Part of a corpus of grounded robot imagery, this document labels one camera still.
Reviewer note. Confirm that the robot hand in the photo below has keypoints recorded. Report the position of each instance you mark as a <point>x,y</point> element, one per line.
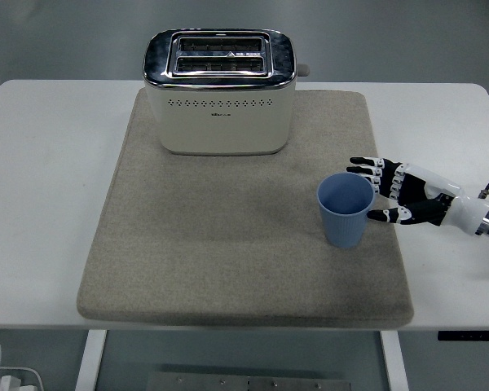
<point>464,212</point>

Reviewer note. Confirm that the blue plastic cup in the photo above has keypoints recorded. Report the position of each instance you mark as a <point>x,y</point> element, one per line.
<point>344,230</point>

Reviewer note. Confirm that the black table control panel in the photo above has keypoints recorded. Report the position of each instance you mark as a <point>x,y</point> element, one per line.
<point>472,336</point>

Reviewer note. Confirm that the white table leg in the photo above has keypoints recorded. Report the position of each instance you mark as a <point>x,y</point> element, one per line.
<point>90,358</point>
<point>394,358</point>

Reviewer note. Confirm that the beige fabric mat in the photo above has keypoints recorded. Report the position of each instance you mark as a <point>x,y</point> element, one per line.
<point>228,252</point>

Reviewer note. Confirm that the cream and chrome toaster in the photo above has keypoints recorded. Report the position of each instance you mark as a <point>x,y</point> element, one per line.
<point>222,130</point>

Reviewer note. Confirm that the grey metal plate with screws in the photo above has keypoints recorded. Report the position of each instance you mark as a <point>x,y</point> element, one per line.
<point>248,383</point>

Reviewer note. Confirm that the white power strip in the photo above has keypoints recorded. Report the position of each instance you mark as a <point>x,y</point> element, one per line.
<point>8,382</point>

